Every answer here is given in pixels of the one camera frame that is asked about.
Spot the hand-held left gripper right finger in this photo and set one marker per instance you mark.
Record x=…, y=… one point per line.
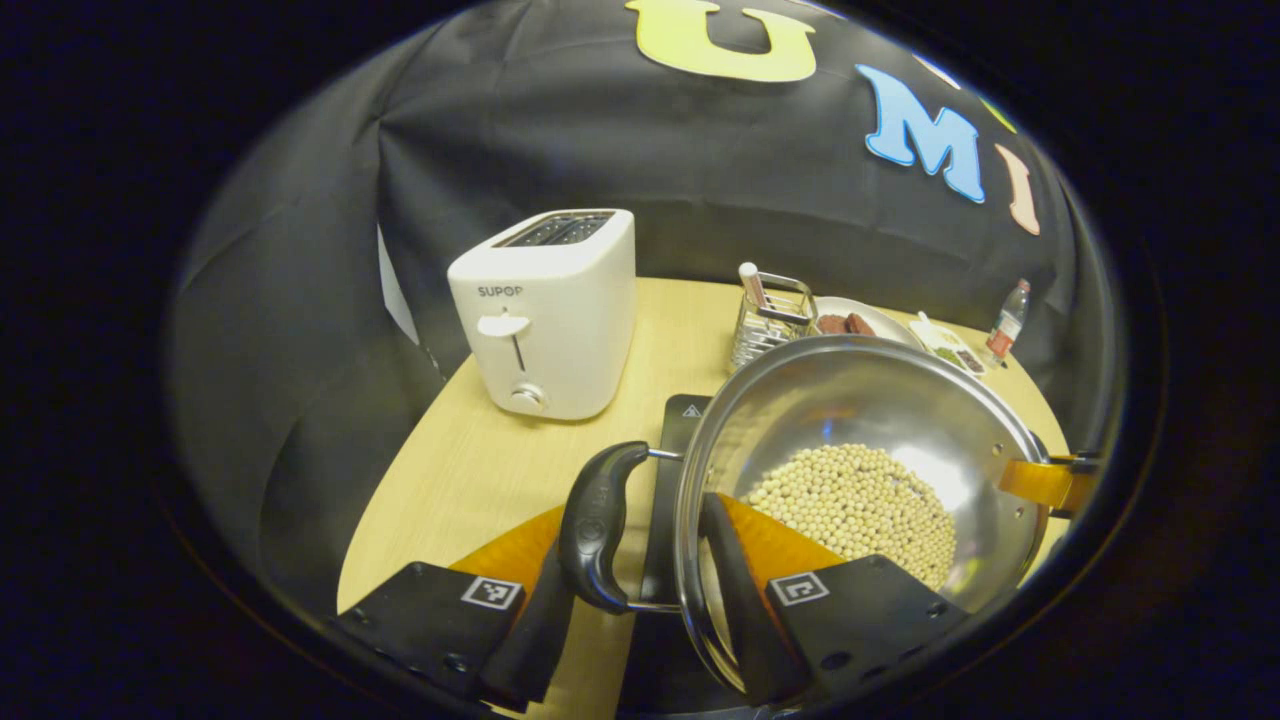
x=745, y=620

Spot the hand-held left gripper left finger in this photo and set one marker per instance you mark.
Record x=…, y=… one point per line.
x=540, y=640

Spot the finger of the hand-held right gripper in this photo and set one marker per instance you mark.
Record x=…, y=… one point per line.
x=1040, y=482

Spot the black induction cooktop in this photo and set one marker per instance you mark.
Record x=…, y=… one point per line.
x=660, y=525

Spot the stainless steel pot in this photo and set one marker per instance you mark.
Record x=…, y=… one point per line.
x=850, y=400

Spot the pile of soybeans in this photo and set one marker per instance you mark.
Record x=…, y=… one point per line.
x=860, y=510

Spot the clear plastic water bottle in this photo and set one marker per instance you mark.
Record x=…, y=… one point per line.
x=1008, y=325

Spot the white divided dish with beans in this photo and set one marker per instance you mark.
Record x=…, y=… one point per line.
x=950, y=345

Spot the white round plate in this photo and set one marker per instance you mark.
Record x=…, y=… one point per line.
x=890, y=322

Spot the raw red meat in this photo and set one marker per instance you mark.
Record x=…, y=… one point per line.
x=845, y=324

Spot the white toaster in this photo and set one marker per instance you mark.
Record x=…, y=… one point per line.
x=560, y=320

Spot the pink striped straw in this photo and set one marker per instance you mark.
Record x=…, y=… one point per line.
x=752, y=285

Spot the black backdrop cloth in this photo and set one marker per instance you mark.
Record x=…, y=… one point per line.
x=650, y=150

